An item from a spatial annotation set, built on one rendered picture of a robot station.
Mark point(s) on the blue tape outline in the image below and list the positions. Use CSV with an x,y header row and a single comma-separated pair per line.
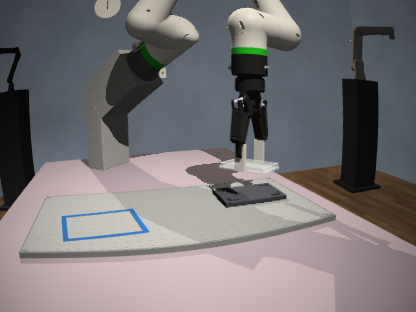
x,y
133,213

